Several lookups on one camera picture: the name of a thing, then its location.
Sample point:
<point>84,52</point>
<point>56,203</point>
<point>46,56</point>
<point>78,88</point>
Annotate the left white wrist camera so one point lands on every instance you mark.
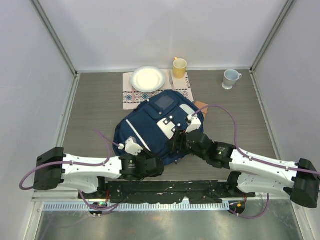
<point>131,147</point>

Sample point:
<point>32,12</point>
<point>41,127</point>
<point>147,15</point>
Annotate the white paper plate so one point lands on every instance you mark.
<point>147,79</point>

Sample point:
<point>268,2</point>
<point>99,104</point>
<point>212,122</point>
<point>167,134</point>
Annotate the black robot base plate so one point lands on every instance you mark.
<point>166,192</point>

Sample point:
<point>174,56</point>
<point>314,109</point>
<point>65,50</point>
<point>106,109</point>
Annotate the patterned cloth placemat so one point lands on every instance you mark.
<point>131,97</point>

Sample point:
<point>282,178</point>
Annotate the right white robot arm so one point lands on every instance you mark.
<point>250,172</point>

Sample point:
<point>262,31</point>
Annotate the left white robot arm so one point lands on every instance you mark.
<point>82,173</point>

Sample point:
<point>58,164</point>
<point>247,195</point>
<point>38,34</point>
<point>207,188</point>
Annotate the navy blue student backpack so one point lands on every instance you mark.
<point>154,122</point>

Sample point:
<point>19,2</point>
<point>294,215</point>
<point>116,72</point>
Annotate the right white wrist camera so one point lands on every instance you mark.
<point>194,123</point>

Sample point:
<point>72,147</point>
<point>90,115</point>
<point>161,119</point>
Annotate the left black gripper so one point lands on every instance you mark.
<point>148,154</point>

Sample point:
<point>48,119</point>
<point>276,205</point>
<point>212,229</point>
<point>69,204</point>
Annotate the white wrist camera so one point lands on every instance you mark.
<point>194,123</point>
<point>131,147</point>

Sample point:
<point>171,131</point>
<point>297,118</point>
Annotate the yellow ceramic mug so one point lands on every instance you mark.
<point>179,67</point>

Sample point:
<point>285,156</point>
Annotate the brown leather wallet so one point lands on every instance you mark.
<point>201,105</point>

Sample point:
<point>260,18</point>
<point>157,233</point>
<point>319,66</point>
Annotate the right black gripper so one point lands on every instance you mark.
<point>178,141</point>

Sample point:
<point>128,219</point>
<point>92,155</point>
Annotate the slotted cable duct rail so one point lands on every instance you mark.
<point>185,205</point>

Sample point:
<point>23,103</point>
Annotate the light blue footed cup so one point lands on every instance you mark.
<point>230,77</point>

